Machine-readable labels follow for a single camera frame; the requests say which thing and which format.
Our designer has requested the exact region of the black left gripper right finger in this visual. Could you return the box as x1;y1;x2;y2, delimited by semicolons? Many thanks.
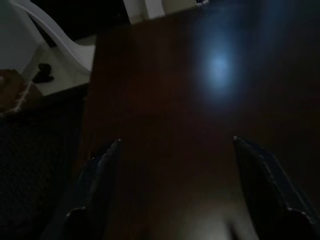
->
232;136;320;240

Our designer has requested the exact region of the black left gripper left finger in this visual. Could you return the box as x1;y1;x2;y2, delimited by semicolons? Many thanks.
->
47;138;123;240

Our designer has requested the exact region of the black floor mat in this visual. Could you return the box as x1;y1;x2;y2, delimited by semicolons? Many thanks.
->
0;84;88;240

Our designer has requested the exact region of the small black shoe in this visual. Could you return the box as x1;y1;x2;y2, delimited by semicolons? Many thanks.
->
31;63;55;84

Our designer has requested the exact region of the long open cardboard box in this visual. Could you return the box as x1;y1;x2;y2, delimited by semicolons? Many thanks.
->
0;68;43;116

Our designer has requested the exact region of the white plastic chair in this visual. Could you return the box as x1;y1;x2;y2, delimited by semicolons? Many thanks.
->
0;0;97;75

